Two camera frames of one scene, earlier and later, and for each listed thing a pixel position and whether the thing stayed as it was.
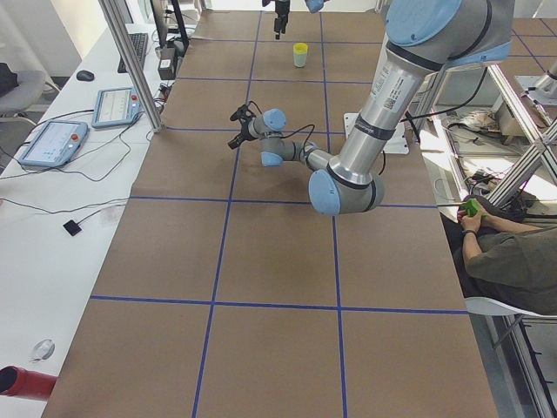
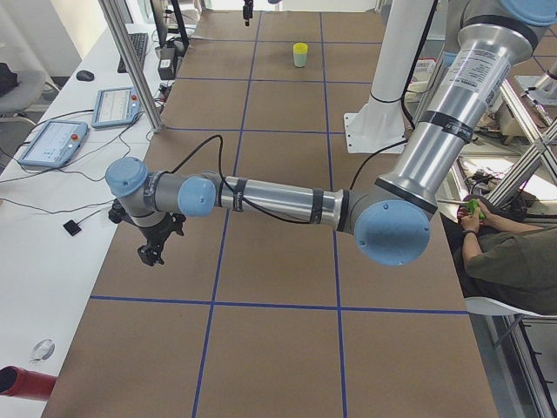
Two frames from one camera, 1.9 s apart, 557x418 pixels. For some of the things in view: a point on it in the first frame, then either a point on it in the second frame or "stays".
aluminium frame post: x=111 y=10 stays
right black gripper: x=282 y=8 → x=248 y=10
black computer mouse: x=85 y=76 stays
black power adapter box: x=168 y=64 stays
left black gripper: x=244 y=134 → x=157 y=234
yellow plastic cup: x=300 y=48 stays
